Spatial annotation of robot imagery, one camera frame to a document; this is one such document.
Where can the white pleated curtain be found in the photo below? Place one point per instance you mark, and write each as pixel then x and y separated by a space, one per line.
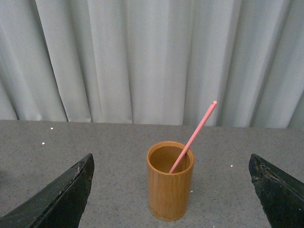
pixel 153 61

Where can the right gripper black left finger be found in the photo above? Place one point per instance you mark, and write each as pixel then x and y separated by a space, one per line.
pixel 60 204

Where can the bamboo chopstick holder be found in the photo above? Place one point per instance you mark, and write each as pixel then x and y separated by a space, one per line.
pixel 168 193

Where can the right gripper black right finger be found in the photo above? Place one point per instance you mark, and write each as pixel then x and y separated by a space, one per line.
pixel 280 194

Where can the pink chopstick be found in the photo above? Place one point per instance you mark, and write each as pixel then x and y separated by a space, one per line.
pixel 194 135

